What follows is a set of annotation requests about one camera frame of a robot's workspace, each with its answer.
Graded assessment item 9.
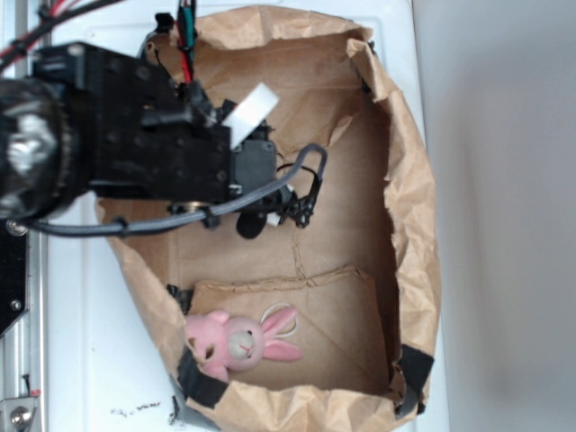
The aluminium frame rail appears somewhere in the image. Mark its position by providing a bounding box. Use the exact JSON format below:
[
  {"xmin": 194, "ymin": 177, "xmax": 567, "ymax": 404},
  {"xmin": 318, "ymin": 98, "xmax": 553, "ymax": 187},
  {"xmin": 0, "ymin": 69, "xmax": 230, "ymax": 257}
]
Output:
[{"xmin": 1, "ymin": 220, "xmax": 46, "ymax": 431}]

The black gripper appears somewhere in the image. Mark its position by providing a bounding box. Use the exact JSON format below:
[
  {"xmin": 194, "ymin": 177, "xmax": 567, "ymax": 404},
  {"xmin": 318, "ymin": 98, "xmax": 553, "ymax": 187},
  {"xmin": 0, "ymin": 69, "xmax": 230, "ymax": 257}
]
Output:
[{"xmin": 31, "ymin": 42, "xmax": 278, "ymax": 216}]

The grey braided cable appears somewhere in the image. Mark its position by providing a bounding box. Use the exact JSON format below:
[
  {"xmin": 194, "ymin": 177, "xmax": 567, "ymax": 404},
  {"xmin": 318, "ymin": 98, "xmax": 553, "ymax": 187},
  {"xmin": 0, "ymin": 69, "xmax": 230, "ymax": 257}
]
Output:
[{"xmin": 31, "ymin": 143, "xmax": 329, "ymax": 239}]

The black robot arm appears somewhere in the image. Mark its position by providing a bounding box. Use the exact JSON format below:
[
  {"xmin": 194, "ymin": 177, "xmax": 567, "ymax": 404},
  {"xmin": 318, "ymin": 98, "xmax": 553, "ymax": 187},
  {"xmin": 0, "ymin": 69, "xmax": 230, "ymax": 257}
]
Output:
[{"xmin": 1, "ymin": 42, "xmax": 279, "ymax": 221}]

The brown paper bag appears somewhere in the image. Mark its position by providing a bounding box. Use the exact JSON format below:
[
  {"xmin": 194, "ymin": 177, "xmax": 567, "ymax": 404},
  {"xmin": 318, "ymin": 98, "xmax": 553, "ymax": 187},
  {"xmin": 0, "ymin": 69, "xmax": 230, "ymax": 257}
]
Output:
[{"xmin": 111, "ymin": 6, "xmax": 441, "ymax": 431}]

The pink plush bunny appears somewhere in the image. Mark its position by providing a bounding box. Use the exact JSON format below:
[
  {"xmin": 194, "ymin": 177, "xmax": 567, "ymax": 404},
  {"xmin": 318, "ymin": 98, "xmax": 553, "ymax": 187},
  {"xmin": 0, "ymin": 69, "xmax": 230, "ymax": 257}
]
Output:
[{"xmin": 185, "ymin": 306, "xmax": 302, "ymax": 382}]

